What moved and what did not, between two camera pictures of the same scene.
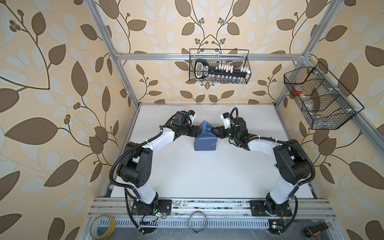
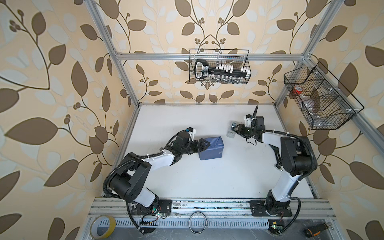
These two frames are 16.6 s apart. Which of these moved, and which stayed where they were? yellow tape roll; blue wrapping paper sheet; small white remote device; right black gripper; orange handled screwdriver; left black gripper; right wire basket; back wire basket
Moved: small white remote device; blue wrapping paper sheet; left black gripper; right black gripper
Stayed: orange handled screwdriver; right wire basket; back wire basket; yellow tape roll
